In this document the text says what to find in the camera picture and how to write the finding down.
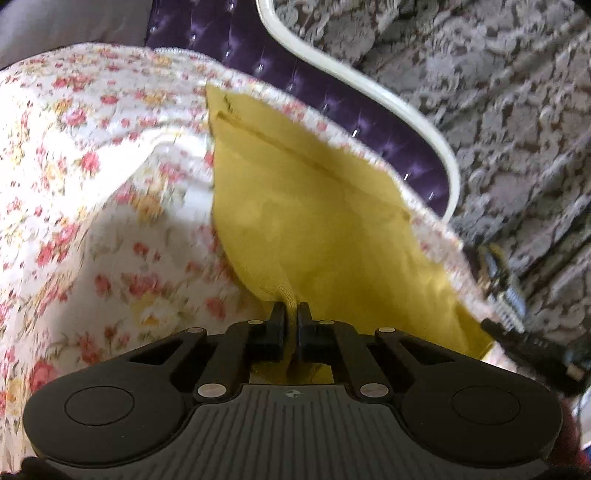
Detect mustard yellow knit sweater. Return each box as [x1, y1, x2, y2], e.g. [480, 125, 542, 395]
[205, 85, 493, 359]

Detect black yellow patterned cloth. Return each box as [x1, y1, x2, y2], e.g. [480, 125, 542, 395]
[477, 244, 527, 333]

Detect floral quilted bedspread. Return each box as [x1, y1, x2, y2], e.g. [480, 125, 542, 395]
[0, 41, 523, 462]

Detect grey damask curtain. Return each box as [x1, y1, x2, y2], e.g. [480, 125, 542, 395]
[274, 0, 590, 342]

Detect purple tufted white-framed headboard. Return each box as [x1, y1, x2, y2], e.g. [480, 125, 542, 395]
[146, 0, 460, 221]

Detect grey satin pillow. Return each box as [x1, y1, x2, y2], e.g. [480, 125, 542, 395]
[1, 0, 152, 68]

